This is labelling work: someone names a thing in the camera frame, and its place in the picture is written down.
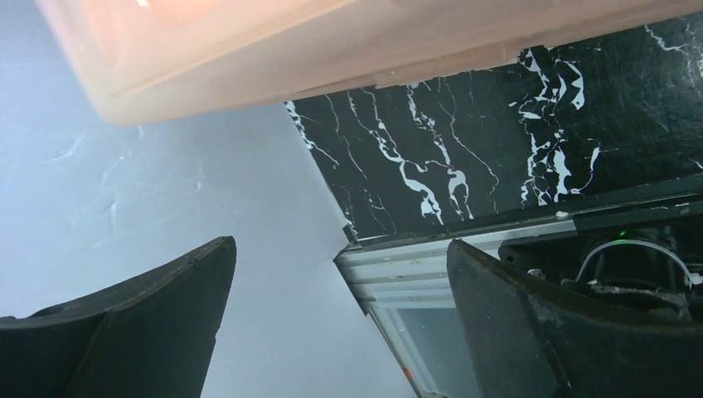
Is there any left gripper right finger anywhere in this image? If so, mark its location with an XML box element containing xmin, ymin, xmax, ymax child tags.
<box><xmin>447</xmin><ymin>240</ymin><xmax>702</xmax><ymax>397</ymax></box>

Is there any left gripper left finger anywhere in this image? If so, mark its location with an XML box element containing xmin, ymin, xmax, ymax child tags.
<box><xmin>1</xmin><ymin>236</ymin><xmax>237</xmax><ymax>397</ymax></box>

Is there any pink plastic storage box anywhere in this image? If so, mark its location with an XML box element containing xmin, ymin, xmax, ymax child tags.
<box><xmin>38</xmin><ymin>0</ymin><xmax>702</xmax><ymax>125</ymax></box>

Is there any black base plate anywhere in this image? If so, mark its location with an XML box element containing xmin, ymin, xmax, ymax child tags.
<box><xmin>498</xmin><ymin>215</ymin><xmax>702</xmax><ymax>323</ymax></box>

